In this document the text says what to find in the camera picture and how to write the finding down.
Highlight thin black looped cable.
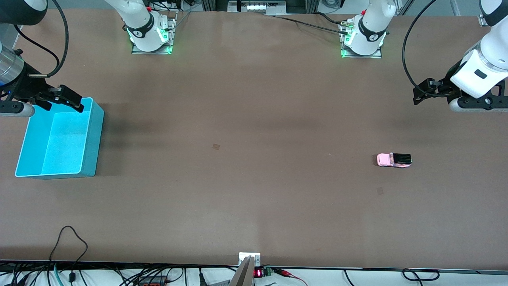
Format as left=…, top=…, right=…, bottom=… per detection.
left=48, top=226, right=89, bottom=283

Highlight thick black table cable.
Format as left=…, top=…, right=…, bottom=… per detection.
left=314, top=12, right=346, bottom=26

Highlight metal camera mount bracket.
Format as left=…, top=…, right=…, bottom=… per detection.
left=229, top=252, right=261, bottom=286

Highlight black coiled cable loop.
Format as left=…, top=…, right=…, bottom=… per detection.
left=402, top=268, right=440, bottom=282

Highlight teal plastic bin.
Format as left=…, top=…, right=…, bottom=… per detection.
left=15, top=97, right=105, bottom=179

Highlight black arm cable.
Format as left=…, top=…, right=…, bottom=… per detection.
left=402, top=0, right=453, bottom=98
left=12, top=0, right=70, bottom=78

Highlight metal frame with equipment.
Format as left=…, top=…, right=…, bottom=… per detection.
left=200, top=0, right=318, bottom=16

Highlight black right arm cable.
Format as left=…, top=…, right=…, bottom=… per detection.
left=12, top=0, right=70, bottom=78

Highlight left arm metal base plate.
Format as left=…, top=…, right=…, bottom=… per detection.
left=339, top=18, right=383, bottom=59

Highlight pink jeep toy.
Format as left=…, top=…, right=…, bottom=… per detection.
left=377, top=153, right=413, bottom=168

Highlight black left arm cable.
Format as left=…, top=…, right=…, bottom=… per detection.
left=402, top=0, right=453, bottom=98

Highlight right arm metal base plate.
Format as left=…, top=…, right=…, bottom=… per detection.
left=132, top=11, right=177, bottom=55

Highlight red clip lead wires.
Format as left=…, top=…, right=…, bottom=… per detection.
left=274, top=268, right=308, bottom=286

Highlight thin black table cable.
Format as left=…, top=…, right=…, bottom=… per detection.
left=274, top=16, right=350, bottom=34

